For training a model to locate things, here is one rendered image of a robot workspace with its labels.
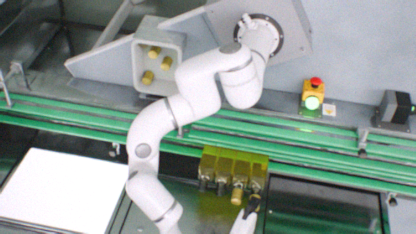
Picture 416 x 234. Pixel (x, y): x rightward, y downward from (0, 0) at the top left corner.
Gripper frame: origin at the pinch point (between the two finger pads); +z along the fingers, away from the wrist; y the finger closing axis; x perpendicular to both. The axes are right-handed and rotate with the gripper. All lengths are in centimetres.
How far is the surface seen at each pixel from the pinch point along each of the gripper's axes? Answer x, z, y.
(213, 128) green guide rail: 24.0, 20.5, 6.1
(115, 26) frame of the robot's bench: 87, 54, 11
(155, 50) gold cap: 49, 24, 29
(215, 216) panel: 12.5, -0.8, -12.7
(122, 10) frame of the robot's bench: 91, 65, 12
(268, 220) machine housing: -3.9, 9.2, -16.5
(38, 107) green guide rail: 86, 1, 5
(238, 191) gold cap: 6.3, 2.3, 1.2
